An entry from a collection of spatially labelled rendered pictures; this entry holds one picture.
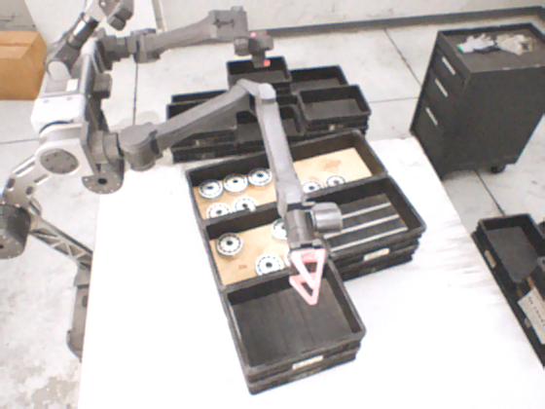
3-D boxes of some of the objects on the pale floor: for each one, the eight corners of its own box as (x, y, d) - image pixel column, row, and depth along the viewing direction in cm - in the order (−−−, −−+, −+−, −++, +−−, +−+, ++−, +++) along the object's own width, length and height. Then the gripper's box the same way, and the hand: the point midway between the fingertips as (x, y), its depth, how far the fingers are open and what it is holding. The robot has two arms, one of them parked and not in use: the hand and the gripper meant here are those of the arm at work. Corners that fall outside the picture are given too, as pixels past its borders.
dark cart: (427, 187, 305) (471, 72, 235) (404, 143, 333) (437, 29, 264) (508, 177, 310) (575, 61, 241) (479, 134, 339) (530, 21, 269)
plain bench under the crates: (125, 593, 171) (55, 600, 117) (135, 253, 272) (101, 172, 218) (513, 513, 186) (610, 487, 132) (388, 219, 287) (415, 135, 233)
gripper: (282, 250, 103) (296, 311, 93) (284, 221, 95) (299, 283, 85) (311, 246, 104) (328, 306, 94) (315, 217, 96) (334, 279, 86)
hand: (312, 292), depth 90 cm, fingers open, 6 cm apart
